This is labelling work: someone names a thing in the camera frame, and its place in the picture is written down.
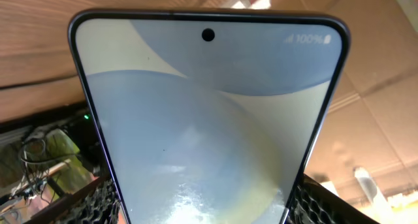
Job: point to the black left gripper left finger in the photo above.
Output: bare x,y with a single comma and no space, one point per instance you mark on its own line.
98,202

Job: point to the Samsung Galaxy smartphone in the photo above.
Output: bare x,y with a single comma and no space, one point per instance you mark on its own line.
207,116

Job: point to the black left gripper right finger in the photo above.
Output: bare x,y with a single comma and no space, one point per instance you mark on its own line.
314,204

